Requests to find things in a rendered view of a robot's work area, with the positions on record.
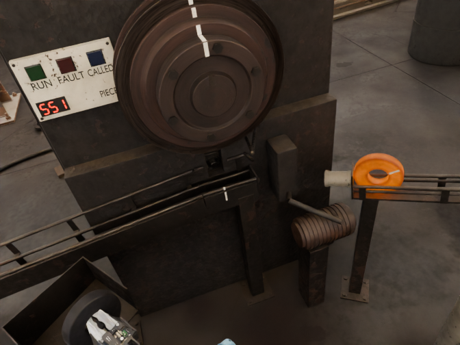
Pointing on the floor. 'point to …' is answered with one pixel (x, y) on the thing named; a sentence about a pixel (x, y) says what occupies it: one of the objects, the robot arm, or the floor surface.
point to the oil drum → (436, 33)
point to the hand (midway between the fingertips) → (90, 315)
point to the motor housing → (318, 248)
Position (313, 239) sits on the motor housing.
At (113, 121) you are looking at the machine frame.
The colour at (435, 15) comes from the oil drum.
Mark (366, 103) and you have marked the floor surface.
